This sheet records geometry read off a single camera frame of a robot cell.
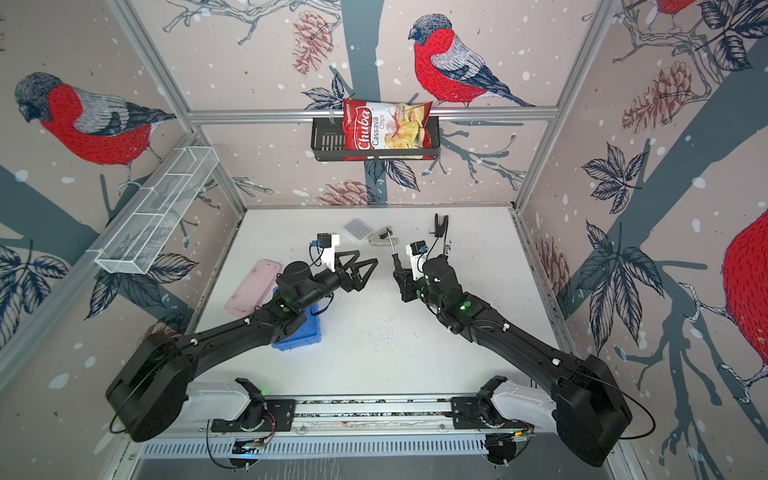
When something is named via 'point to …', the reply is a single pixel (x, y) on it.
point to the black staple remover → (439, 230)
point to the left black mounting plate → (264, 415)
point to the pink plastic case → (253, 287)
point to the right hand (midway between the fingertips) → (393, 277)
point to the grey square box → (357, 229)
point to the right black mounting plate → (472, 412)
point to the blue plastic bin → (310, 333)
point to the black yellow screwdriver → (397, 263)
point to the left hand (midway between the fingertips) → (368, 259)
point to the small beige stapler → (382, 239)
